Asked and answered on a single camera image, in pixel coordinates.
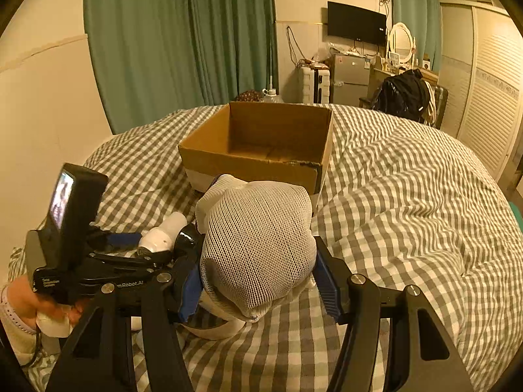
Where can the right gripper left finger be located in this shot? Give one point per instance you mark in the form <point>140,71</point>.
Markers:
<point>98,354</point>

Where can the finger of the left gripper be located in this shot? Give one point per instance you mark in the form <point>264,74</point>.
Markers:
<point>123,240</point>
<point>138,260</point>

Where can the white small bottle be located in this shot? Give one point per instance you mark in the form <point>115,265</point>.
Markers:
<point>163,237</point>

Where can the beige tape roll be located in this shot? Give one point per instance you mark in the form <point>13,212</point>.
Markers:
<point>230,327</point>

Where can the left hand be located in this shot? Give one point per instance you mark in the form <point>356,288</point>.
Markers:
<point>27,304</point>

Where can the grey checked duvet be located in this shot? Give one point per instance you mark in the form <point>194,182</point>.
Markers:
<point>402,204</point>

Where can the brown cardboard box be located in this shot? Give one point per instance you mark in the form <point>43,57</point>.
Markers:
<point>261,142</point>

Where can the large green curtain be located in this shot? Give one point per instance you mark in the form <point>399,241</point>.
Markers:
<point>153,57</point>

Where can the clear water jug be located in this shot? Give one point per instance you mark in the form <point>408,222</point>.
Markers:
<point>270,94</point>

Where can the white suitcase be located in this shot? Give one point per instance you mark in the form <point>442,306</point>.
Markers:
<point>314,85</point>

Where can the black jacket on chair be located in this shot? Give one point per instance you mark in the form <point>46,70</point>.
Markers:
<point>405,96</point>

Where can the silver mini fridge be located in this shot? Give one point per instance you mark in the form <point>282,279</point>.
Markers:
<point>349,79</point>

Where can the white louvred wardrobe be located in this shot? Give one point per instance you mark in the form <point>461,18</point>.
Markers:
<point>482,70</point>

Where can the white oval mirror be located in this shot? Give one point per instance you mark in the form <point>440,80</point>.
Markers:
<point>401,45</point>

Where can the small green curtain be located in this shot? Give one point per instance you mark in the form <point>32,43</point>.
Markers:
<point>423,19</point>

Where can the black wall television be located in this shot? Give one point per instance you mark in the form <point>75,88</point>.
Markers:
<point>355,23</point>

